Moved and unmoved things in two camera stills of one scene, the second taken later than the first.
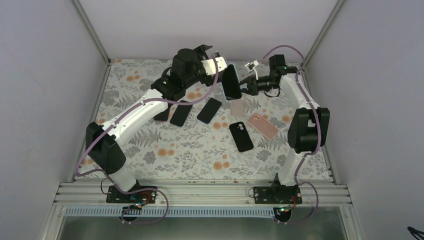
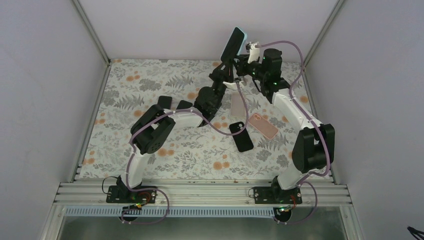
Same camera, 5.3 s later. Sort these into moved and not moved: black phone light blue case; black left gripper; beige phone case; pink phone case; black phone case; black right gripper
Moved: black left gripper; black right gripper; black phone light blue case
Not moved: black phone case; beige phone case; pink phone case
